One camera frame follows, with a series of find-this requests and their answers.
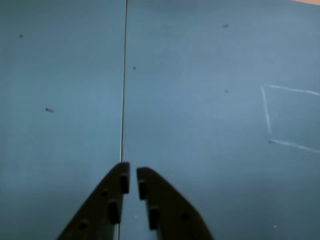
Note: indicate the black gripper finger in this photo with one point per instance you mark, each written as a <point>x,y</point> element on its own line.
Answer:
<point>172,215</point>
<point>100,212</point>

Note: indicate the grey table mat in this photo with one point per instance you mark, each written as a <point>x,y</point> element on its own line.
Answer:
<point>62,75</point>
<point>200,100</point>

